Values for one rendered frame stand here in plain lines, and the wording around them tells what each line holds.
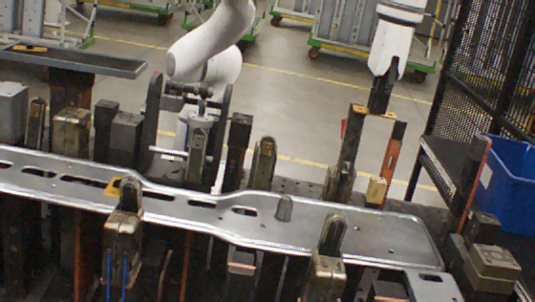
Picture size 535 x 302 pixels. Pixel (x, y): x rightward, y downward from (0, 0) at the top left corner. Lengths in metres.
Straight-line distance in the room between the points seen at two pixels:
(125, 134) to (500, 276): 0.84
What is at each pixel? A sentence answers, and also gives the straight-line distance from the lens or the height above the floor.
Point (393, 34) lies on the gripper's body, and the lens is 0.93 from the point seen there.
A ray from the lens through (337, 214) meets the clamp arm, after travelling 0.88.
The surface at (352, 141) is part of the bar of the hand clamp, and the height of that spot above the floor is 1.13.
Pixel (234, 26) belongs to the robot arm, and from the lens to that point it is 1.37.
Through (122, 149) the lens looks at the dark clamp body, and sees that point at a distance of 1.24.
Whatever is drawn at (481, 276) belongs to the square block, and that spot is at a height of 1.03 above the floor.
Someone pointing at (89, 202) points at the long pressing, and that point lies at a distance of 1.04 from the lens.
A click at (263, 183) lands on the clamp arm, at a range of 1.19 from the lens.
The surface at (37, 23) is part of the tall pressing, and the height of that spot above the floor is 0.45.
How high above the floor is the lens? 1.51
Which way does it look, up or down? 21 degrees down
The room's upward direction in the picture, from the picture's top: 11 degrees clockwise
